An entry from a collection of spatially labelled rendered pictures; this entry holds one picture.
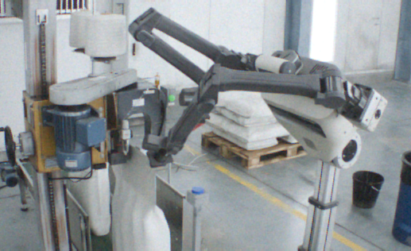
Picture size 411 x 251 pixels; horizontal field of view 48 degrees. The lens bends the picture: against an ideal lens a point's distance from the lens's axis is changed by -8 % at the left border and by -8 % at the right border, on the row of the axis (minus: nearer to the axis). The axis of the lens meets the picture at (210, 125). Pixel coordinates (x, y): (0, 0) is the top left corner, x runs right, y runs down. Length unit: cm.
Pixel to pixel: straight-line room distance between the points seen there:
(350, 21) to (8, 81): 632
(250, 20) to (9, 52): 402
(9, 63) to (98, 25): 297
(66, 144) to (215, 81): 72
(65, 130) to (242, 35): 579
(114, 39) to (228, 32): 552
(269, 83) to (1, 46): 357
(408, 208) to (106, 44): 262
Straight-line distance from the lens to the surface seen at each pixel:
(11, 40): 476
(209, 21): 713
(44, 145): 210
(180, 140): 181
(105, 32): 187
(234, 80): 147
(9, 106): 487
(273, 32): 786
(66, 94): 184
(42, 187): 222
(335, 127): 175
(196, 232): 247
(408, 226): 382
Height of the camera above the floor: 184
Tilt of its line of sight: 17 degrees down
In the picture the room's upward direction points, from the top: 2 degrees clockwise
